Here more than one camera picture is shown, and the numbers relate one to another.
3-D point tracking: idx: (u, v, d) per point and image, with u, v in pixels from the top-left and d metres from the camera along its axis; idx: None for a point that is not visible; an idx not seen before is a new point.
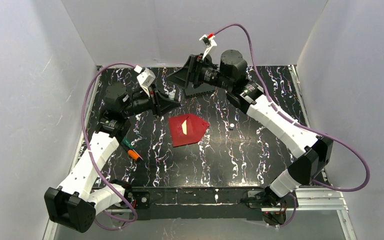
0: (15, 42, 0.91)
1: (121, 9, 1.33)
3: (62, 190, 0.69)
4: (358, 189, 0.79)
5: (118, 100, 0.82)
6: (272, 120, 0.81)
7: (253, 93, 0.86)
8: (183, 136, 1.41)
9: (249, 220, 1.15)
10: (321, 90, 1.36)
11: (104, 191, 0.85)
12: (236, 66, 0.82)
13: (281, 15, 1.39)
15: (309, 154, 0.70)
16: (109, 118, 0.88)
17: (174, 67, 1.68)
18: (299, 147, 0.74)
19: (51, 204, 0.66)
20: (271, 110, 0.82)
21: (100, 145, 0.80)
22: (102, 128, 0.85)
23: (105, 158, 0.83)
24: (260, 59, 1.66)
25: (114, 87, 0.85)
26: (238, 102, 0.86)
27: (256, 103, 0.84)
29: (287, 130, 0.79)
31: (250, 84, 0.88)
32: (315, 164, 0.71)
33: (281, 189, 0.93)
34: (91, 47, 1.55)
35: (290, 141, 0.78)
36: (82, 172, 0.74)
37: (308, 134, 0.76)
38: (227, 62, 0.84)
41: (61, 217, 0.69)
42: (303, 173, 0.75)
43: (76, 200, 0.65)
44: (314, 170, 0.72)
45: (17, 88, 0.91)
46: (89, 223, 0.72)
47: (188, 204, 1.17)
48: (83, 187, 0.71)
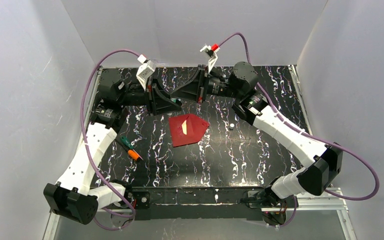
0: (14, 41, 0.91)
1: (121, 9, 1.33)
3: (62, 186, 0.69)
4: (372, 195, 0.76)
5: (113, 88, 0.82)
6: (279, 131, 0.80)
7: (257, 105, 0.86)
8: (183, 136, 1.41)
9: (250, 220, 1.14)
10: (321, 91, 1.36)
11: (105, 188, 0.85)
12: (248, 82, 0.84)
13: (281, 14, 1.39)
15: (319, 164, 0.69)
16: (106, 107, 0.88)
17: (174, 67, 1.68)
18: (308, 157, 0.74)
19: (51, 199, 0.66)
20: (277, 121, 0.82)
21: (97, 137, 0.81)
22: (97, 118, 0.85)
23: (103, 150, 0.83)
24: (260, 59, 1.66)
25: (109, 75, 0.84)
26: (244, 114, 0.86)
27: (261, 114, 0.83)
29: (295, 140, 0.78)
31: (256, 96, 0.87)
32: (326, 174, 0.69)
33: (283, 191, 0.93)
34: (90, 47, 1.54)
35: (299, 151, 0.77)
36: (79, 167, 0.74)
37: (317, 143, 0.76)
38: (239, 76, 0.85)
41: (63, 210, 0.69)
42: (311, 185, 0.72)
43: (75, 196, 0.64)
44: (325, 180, 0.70)
45: (17, 88, 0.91)
46: (92, 214, 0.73)
47: (188, 204, 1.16)
48: (82, 182, 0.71)
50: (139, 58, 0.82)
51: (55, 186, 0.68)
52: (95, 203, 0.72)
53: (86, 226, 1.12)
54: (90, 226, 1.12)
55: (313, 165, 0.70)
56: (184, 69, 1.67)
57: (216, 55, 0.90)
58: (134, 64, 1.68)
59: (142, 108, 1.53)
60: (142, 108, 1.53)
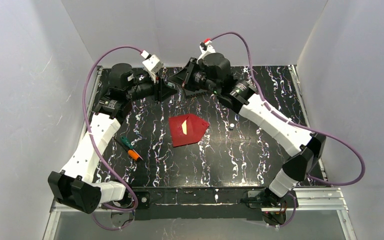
0: (14, 41, 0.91)
1: (121, 9, 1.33)
3: (66, 174, 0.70)
4: (354, 182, 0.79)
5: (123, 77, 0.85)
6: (266, 120, 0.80)
7: (244, 93, 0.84)
8: (183, 136, 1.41)
9: (250, 220, 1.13)
10: (321, 90, 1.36)
11: (107, 183, 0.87)
12: (220, 66, 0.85)
13: (281, 14, 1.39)
15: (306, 154, 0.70)
16: (110, 98, 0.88)
17: (174, 68, 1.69)
18: (294, 146, 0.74)
19: (55, 186, 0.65)
20: (264, 110, 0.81)
21: (100, 127, 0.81)
22: (102, 108, 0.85)
23: (107, 140, 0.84)
24: (260, 59, 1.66)
25: (119, 66, 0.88)
26: (230, 102, 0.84)
27: (248, 103, 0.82)
29: (281, 129, 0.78)
31: (241, 84, 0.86)
32: (310, 162, 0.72)
33: (279, 188, 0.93)
34: (91, 47, 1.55)
35: (285, 140, 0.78)
36: (83, 156, 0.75)
37: (302, 132, 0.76)
38: (210, 64, 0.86)
41: (66, 199, 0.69)
42: (297, 171, 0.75)
43: (78, 184, 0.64)
44: (308, 167, 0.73)
45: (17, 88, 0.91)
46: (95, 204, 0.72)
47: (188, 204, 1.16)
48: (85, 171, 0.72)
50: (143, 54, 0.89)
51: (59, 174, 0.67)
52: (98, 193, 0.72)
53: (86, 226, 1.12)
54: (90, 226, 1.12)
55: (300, 154, 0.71)
56: None
57: (210, 48, 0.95)
58: (134, 64, 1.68)
59: (142, 108, 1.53)
60: (142, 108, 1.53)
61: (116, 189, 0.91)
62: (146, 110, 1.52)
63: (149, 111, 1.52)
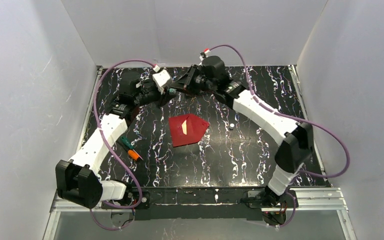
0: (14, 41, 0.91)
1: (121, 9, 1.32)
3: (74, 162, 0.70)
4: (339, 173, 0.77)
5: (132, 85, 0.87)
6: (254, 112, 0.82)
7: (237, 90, 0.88)
8: (183, 136, 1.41)
9: (249, 220, 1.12)
10: (321, 91, 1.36)
11: (108, 184, 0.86)
12: (215, 66, 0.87)
13: (281, 14, 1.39)
15: (289, 139, 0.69)
16: (119, 102, 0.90)
17: (174, 67, 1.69)
18: (280, 133, 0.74)
19: (62, 176, 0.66)
20: (253, 103, 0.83)
21: (110, 125, 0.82)
22: (112, 111, 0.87)
23: (114, 138, 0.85)
24: (261, 59, 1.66)
25: (129, 74, 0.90)
26: (224, 99, 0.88)
27: (238, 97, 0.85)
29: (268, 119, 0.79)
31: (234, 82, 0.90)
32: (295, 148, 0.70)
33: (278, 186, 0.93)
34: (91, 47, 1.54)
35: (272, 130, 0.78)
36: (92, 148, 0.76)
37: (288, 121, 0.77)
38: (206, 64, 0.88)
41: (68, 193, 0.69)
42: (286, 162, 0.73)
43: (85, 173, 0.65)
44: (295, 157, 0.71)
45: (17, 88, 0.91)
46: (96, 200, 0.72)
47: (188, 204, 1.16)
48: (93, 161, 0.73)
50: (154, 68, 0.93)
51: (67, 163, 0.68)
52: (99, 189, 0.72)
53: (86, 226, 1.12)
54: (89, 226, 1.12)
55: (284, 140, 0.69)
56: (184, 69, 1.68)
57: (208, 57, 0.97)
58: (134, 64, 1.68)
59: (142, 108, 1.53)
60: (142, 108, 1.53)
61: (116, 188, 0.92)
62: (146, 110, 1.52)
63: (149, 111, 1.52)
